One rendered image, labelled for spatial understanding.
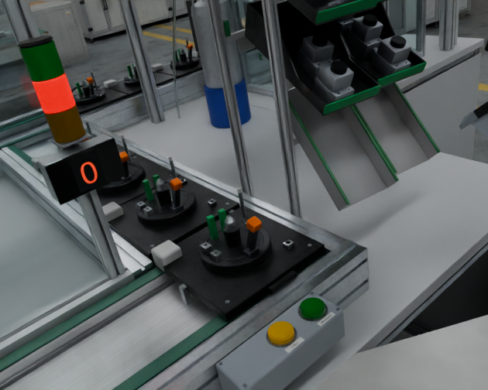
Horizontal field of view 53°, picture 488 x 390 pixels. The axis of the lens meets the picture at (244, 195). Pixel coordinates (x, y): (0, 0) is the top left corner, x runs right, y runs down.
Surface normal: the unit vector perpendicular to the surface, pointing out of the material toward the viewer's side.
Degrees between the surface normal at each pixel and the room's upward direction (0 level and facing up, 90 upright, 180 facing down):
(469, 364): 0
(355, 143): 45
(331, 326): 90
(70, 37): 90
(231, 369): 0
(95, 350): 0
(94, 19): 90
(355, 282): 90
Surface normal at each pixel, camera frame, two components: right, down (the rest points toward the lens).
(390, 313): -0.16, -0.86
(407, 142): 0.23, -0.35
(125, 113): 0.63, 0.29
